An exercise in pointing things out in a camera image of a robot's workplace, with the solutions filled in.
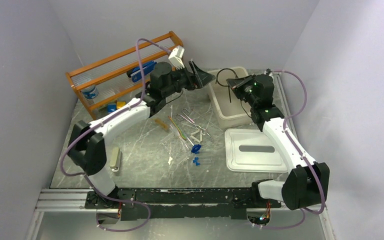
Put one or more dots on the blue yellow small objects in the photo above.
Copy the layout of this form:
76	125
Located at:
113	106

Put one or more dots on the blue white tape roll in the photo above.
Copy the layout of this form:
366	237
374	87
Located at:
90	92

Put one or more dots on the beige plastic bin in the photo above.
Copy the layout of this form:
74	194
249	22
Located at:
233	114

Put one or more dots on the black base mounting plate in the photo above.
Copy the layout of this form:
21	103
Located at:
179	203

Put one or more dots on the aluminium frame rail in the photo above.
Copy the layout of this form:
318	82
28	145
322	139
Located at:
63	201

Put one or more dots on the tan test tube brush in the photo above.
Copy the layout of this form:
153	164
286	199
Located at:
162	124

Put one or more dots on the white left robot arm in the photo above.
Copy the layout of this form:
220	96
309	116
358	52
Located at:
87	144

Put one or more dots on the colourful plastic spoons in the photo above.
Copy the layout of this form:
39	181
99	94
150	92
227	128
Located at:
180	133

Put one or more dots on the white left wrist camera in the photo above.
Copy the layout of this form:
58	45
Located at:
176	57

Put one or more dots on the white bin lid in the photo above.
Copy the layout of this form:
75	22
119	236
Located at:
249	150

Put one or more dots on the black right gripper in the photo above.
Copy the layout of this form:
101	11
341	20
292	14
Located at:
237	85

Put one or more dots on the blue plastic clamp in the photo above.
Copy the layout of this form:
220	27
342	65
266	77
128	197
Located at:
196	148

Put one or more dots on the blue capped pins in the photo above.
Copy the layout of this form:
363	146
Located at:
196	161

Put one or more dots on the clear plastic bag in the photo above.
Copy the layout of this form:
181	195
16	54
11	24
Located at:
175	144

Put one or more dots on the orange wooden rack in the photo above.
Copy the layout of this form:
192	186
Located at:
110	74

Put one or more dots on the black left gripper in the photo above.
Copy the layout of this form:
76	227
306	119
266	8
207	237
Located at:
200	77

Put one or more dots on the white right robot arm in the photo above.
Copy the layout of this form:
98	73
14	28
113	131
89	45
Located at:
307	182

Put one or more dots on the beige stapler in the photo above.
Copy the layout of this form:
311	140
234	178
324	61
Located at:
115	159

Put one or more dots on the white clay triangle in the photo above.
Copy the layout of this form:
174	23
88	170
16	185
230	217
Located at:
197	136

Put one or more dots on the black metal ring tripod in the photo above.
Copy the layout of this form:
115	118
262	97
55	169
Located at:
225	84

